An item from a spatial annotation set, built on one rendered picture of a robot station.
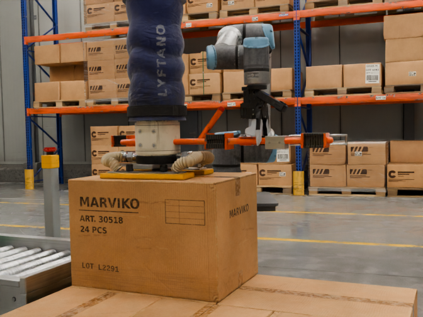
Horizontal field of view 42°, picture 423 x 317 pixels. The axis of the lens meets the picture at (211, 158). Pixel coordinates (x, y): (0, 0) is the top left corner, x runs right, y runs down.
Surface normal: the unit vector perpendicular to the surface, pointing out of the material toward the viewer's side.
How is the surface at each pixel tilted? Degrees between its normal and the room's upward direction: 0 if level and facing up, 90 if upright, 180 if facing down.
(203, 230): 90
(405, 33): 91
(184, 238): 90
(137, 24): 76
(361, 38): 90
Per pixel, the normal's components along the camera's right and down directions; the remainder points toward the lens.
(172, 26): 0.75, -0.15
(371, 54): -0.35, 0.06
